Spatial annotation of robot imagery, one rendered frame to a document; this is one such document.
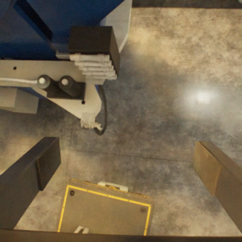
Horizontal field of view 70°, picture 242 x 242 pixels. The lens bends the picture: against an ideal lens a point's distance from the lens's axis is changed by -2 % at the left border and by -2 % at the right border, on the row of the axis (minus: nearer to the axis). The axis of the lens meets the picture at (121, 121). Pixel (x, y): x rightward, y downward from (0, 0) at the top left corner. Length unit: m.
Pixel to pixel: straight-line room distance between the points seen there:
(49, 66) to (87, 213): 1.07
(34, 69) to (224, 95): 1.58
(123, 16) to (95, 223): 1.39
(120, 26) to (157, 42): 0.99
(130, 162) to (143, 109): 0.51
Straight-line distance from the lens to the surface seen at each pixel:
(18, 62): 1.21
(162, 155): 1.69
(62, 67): 1.05
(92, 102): 0.93
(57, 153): 0.16
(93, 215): 1.50
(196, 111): 1.77
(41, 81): 0.88
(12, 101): 1.54
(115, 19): 1.04
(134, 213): 1.45
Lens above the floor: 1.68
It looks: 80 degrees down
